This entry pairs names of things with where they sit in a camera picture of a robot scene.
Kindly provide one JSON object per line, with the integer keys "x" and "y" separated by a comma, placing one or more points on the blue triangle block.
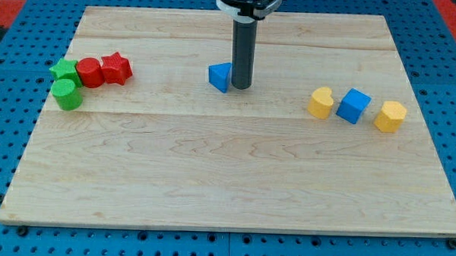
{"x": 219, "y": 76}

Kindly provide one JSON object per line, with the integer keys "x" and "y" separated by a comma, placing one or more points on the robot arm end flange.
{"x": 248, "y": 11}

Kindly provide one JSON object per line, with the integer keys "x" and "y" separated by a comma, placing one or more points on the light wooden board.
{"x": 168, "y": 151}

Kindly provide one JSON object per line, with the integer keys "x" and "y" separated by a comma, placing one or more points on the yellow heart block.
{"x": 321, "y": 102}

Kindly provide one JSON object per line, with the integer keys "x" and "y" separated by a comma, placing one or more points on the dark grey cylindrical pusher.
{"x": 244, "y": 40}

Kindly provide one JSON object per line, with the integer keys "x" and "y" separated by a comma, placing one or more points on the red star block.
{"x": 116, "y": 69}

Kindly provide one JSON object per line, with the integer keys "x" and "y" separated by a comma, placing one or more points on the blue cube block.
{"x": 353, "y": 105}

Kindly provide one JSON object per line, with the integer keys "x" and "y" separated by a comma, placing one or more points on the red cylinder block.
{"x": 90, "y": 72}

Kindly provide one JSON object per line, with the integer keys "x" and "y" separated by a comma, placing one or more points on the yellow hexagon block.
{"x": 390, "y": 117}

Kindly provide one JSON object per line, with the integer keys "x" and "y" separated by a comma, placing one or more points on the green cylinder block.
{"x": 66, "y": 94}

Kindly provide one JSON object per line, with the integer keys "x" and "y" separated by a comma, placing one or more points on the green star block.
{"x": 66, "y": 69}

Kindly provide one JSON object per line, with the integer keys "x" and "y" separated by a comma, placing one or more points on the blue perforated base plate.
{"x": 43, "y": 31}

